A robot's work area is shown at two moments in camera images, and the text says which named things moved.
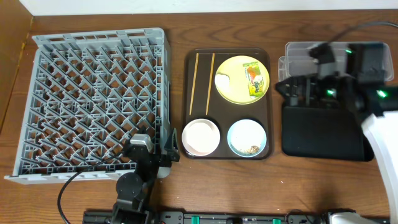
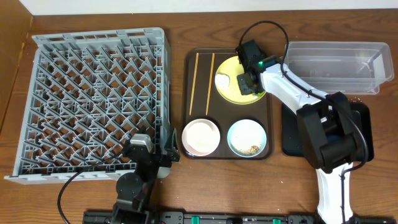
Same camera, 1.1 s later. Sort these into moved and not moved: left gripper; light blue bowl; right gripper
Moved: right gripper
Not moved: left gripper; light blue bowl
